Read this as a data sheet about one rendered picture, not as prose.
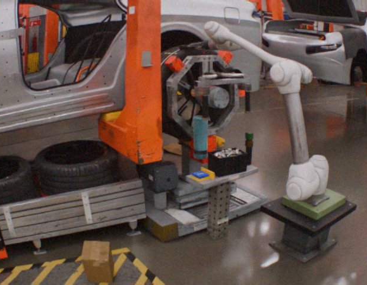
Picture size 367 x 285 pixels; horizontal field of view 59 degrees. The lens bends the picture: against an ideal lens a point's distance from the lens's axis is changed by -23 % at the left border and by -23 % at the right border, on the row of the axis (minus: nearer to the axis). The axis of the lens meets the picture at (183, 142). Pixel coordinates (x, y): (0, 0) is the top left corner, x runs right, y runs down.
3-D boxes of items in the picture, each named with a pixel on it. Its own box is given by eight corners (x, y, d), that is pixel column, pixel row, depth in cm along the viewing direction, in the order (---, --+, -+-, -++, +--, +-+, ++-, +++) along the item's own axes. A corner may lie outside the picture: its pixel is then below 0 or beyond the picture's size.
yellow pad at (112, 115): (116, 114, 294) (115, 108, 293) (123, 117, 283) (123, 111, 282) (99, 117, 287) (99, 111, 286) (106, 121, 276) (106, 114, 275)
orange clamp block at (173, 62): (179, 64, 257) (170, 55, 251) (186, 65, 250) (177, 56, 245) (172, 72, 255) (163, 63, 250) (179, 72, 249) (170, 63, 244)
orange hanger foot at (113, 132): (117, 135, 301) (116, 89, 291) (151, 153, 259) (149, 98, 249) (98, 138, 293) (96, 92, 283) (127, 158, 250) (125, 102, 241)
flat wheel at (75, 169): (85, 162, 318) (82, 134, 311) (139, 183, 277) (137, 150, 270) (27, 182, 269) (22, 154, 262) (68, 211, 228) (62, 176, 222)
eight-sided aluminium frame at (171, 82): (233, 127, 292) (231, 54, 277) (239, 129, 287) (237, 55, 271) (167, 141, 264) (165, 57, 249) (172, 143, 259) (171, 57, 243)
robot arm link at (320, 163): (329, 188, 219) (334, 155, 213) (318, 198, 207) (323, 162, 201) (310, 183, 230) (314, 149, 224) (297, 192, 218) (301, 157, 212)
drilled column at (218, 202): (218, 230, 263) (221, 173, 251) (227, 236, 255) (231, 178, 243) (206, 234, 258) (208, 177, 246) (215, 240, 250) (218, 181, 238)
